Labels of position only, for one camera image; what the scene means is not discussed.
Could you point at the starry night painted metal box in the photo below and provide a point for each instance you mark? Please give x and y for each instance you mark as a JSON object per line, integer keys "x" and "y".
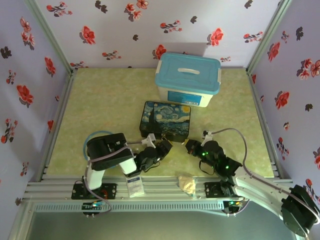
{"x": 166, "y": 117}

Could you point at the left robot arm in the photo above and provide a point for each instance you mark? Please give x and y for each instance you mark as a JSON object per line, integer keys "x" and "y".
{"x": 105, "y": 150}

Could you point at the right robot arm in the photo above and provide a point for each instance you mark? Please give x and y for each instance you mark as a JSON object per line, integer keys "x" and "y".
{"x": 295, "y": 210}

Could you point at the white paper sachet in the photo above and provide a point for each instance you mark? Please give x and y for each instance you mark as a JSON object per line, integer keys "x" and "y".
{"x": 135, "y": 186}

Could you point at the clear bag of beige pieces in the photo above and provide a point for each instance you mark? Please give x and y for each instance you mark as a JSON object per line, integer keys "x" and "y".
{"x": 186, "y": 185}

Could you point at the blue stethoscope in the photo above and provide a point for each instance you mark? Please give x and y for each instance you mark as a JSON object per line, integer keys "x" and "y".
{"x": 96, "y": 131}

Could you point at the blue lidded plastic storage box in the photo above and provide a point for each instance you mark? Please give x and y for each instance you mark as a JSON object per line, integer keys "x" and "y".
{"x": 187, "y": 75}

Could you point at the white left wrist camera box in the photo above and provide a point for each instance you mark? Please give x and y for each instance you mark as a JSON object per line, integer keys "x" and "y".
{"x": 149, "y": 140}

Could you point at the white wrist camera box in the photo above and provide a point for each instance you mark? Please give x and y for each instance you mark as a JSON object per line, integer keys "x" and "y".
{"x": 149, "y": 140}
{"x": 208, "y": 138}

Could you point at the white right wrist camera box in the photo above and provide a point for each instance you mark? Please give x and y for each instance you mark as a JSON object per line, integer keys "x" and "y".
{"x": 208, "y": 138}

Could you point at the aluminium front frame rail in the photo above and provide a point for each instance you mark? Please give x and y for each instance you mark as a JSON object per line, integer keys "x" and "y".
{"x": 162, "y": 190}

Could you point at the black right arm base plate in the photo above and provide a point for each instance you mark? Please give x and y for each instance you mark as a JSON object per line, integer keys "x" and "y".
{"x": 212, "y": 190}

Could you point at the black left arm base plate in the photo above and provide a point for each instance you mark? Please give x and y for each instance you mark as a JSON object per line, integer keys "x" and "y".
{"x": 110, "y": 190}

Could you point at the aluminium side rail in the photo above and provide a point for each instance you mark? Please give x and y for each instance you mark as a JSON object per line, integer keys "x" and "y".
{"x": 263, "y": 125}
{"x": 58, "y": 120}

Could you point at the aluminium corner post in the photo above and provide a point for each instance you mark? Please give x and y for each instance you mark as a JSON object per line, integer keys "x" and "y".
{"x": 270, "y": 32}
{"x": 50, "y": 37}

